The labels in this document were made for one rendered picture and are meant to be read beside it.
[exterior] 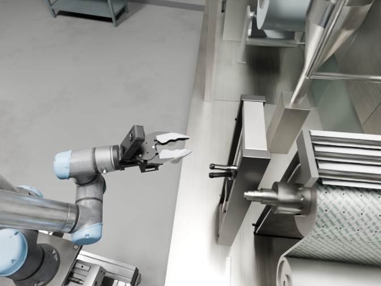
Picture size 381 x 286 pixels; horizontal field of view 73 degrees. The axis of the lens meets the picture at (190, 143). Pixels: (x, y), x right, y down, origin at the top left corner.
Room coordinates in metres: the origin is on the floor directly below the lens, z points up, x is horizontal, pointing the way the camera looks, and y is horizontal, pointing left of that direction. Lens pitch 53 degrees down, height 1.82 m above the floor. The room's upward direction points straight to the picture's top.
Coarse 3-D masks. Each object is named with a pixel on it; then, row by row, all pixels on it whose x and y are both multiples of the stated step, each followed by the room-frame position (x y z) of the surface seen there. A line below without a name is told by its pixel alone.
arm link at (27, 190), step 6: (0, 174) 0.37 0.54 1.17; (0, 180) 0.35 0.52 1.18; (6, 180) 0.36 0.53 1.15; (0, 186) 0.33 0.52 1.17; (6, 186) 0.34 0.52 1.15; (12, 186) 0.36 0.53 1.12; (18, 186) 0.39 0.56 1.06; (24, 186) 0.41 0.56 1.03; (18, 192) 0.36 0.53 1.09; (24, 192) 0.37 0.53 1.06; (30, 192) 0.39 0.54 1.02; (36, 192) 0.39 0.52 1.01
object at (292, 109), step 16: (320, 32) 0.63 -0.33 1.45; (336, 32) 0.61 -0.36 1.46; (352, 32) 0.62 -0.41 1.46; (304, 48) 0.68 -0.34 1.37; (336, 48) 0.63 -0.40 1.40; (304, 64) 0.67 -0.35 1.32; (320, 64) 0.65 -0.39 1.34; (304, 80) 0.66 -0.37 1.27; (288, 96) 0.69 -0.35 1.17; (304, 96) 0.69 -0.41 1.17; (288, 112) 0.63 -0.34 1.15; (304, 112) 0.63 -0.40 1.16; (272, 128) 0.68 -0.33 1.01; (288, 128) 0.63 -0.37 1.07; (272, 144) 0.64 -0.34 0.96; (288, 144) 0.63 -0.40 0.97
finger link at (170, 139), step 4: (156, 136) 0.45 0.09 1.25; (160, 136) 0.45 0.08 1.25; (164, 136) 0.45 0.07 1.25; (168, 136) 0.45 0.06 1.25; (172, 136) 0.45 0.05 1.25; (176, 136) 0.45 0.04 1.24; (180, 136) 0.45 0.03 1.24; (184, 136) 0.45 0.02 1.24; (160, 140) 0.44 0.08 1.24; (164, 140) 0.44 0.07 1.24; (168, 140) 0.44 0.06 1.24; (172, 140) 0.44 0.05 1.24; (176, 140) 0.45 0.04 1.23; (160, 144) 0.44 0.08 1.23; (164, 144) 0.43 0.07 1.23; (168, 144) 0.46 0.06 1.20; (172, 144) 0.46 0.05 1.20
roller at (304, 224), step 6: (300, 174) 0.28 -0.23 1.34; (300, 180) 0.27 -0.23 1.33; (312, 186) 0.23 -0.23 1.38; (312, 192) 0.22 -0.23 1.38; (312, 198) 0.21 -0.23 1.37; (312, 204) 0.20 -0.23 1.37; (312, 210) 0.19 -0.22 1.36; (294, 216) 0.21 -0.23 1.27; (300, 216) 0.20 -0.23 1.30; (306, 216) 0.19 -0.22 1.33; (312, 216) 0.18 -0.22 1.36; (300, 222) 0.19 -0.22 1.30; (306, 222) 0.18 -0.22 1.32; (312, 222) 0.17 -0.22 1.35; (300, 228) 0.18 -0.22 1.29; (306, 228) 0.17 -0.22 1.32; (306, 234) 0.16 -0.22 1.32
